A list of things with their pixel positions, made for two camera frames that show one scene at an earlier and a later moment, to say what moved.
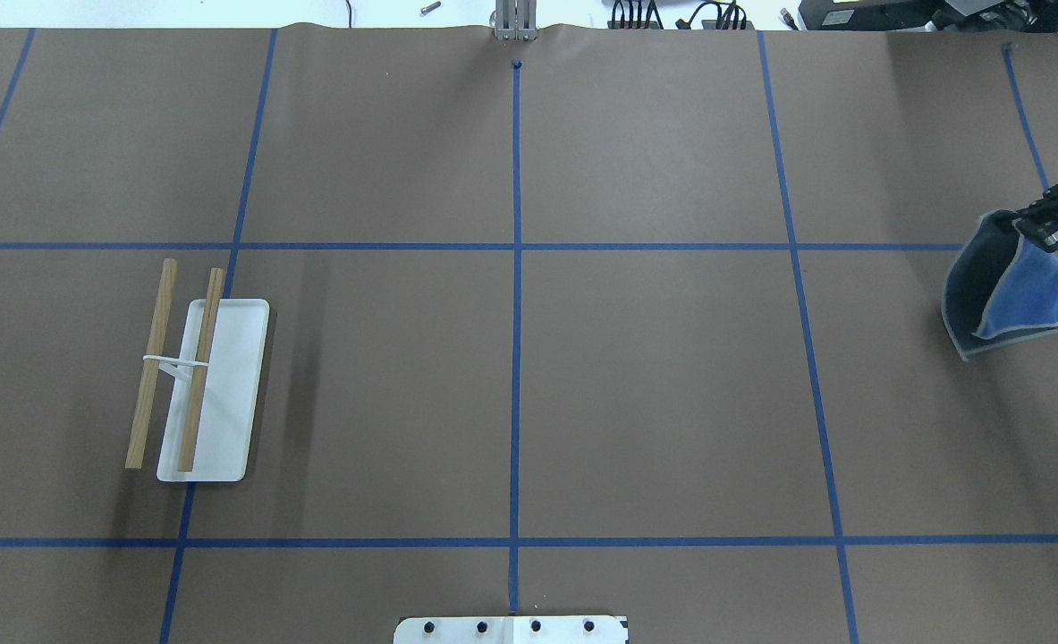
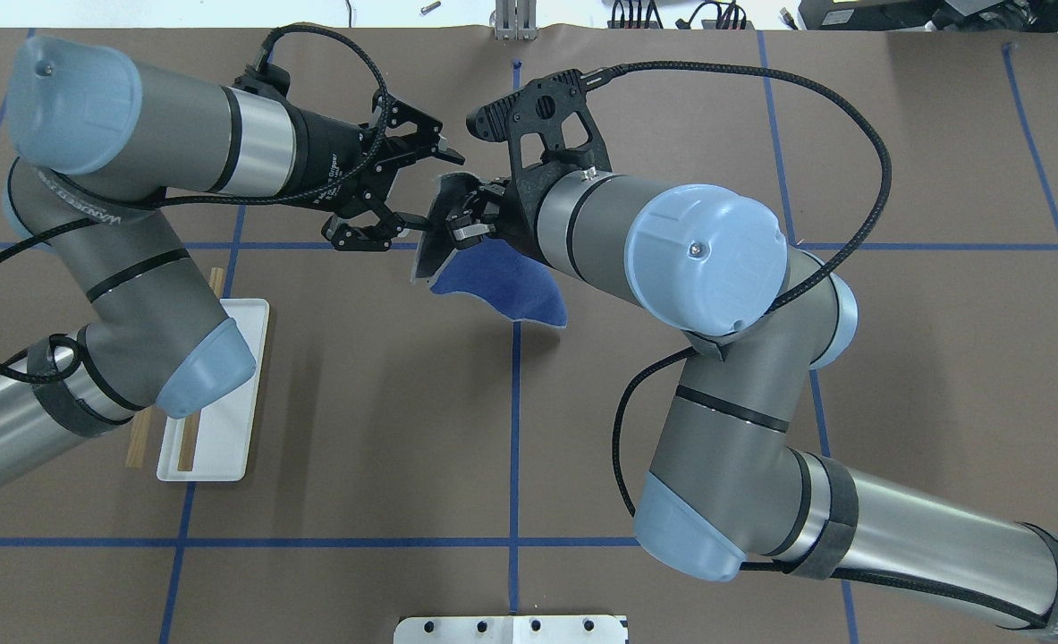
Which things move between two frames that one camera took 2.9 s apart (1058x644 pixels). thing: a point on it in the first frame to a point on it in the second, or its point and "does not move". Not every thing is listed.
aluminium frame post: x=515 y=20 does not move
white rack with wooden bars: x=214 y=347 does not move
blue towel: x=1004 y=286 to x=508 y=283
